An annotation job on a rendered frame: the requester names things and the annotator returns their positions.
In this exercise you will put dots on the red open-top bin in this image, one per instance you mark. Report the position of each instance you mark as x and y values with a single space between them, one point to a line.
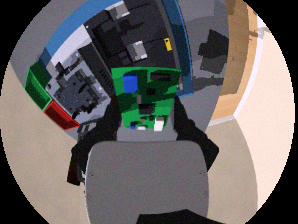
57 114

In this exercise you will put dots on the green circuit board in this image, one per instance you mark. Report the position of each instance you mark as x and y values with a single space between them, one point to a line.
145 95

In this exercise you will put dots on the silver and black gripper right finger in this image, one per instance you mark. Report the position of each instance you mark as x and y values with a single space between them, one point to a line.
186 130

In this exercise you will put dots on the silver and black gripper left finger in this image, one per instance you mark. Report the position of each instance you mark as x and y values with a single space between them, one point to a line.
103 131

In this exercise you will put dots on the green bin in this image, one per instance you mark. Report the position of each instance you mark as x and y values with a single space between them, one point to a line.
34 88

